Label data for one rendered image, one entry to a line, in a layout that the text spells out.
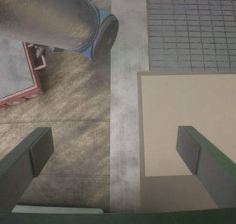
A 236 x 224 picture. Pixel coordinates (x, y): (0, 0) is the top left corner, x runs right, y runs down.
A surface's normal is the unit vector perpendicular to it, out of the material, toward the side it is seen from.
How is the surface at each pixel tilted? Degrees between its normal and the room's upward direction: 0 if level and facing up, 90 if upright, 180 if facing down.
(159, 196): 0
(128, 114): 0
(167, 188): 0
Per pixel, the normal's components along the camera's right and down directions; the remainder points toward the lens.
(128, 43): -0.02, -0.16
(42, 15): 0.78, 0.62
